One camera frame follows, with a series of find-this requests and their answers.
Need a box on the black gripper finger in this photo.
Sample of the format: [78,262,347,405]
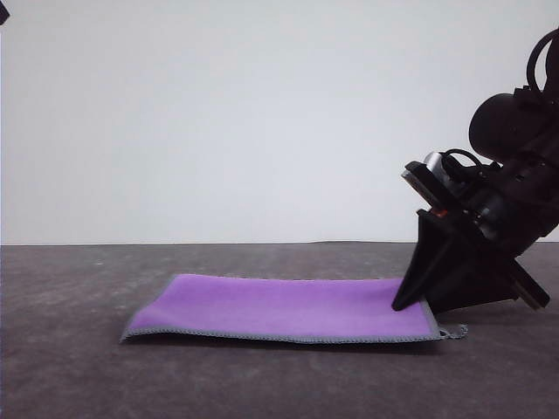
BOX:
[390,209,465,313]
[429,232,521,316]

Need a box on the purple towel with grey hem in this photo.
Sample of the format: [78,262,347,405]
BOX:
[119,272,469,346]

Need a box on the grey table cloth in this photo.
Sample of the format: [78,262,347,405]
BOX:
[0,241,559,419]

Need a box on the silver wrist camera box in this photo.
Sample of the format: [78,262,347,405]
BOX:
[420,149,478,198]

